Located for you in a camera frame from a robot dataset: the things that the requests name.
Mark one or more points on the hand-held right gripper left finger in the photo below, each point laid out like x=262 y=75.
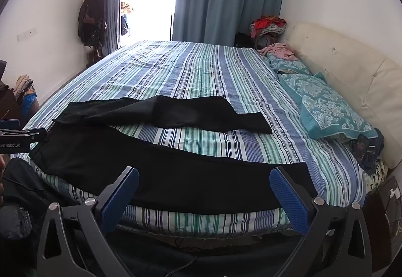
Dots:
x=121 y=198

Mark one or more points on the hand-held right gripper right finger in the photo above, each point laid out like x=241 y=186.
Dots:
x=287 y=198

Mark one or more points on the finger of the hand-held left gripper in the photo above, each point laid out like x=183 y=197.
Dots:
x=25 y=134
x=9 y=124

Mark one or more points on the black pants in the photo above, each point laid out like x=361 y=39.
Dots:
x=172 y=176

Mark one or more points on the blue bag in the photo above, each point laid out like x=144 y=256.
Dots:
x=29 y=105

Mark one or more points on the dark cloth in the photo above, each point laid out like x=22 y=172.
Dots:
x=28 y=182

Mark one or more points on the floral cloth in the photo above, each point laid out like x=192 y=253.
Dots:
x=377 y=175

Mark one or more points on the dark clothes beside pillow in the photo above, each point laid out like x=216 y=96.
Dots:
x=367 y=148

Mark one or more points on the large teal patterned pillow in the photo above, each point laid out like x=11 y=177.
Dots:
x=333 y=110

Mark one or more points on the black bedside box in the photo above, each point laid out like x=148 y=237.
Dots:
x=388 y=217

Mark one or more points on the small teal patterned pillow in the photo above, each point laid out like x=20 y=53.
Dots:
x=287 y=64

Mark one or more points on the coat rack with dark clothes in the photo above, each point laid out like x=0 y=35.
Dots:
x=92 y=13

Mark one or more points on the pink cloth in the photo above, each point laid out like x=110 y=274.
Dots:
x=279 y=51

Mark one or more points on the bed with striped sheet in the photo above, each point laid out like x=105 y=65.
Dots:
x=204 y=76

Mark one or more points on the cream padded headboard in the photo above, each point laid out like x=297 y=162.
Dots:
x=345 y=57

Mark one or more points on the clothes on balcony rack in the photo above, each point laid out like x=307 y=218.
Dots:
x=125 y=17

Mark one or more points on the dark bag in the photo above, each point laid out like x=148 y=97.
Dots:
x=243 y=40

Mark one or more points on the red and striped clothes pile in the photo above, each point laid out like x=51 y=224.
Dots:
x=268 y=25

